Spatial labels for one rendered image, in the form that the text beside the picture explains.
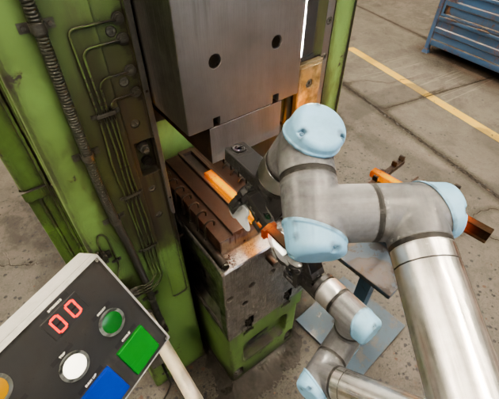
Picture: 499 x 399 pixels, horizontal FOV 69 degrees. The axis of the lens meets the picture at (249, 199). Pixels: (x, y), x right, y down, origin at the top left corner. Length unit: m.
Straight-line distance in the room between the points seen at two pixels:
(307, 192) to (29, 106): 0.54
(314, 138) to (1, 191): 2.86
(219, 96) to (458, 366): 0.59
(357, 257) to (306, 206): 0.99
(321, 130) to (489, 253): 2.28
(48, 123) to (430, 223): 0.68
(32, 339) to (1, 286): 1.76
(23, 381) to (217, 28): 0.70
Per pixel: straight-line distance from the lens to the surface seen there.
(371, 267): 1.39
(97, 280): 0.81
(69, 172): 0.87
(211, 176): 1.20
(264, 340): 1.80
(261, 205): 0.62
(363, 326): 0.89
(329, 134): 0.46
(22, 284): 2.48
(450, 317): 0.43
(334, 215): 0.43
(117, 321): 0.84
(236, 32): 0.73
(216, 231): 1.07
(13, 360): 0.78
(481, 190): 3.10
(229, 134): 0.82
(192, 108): 0.73
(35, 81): 0.77
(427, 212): 0.47
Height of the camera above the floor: 1.80
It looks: 45 degrees down
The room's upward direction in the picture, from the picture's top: straight up
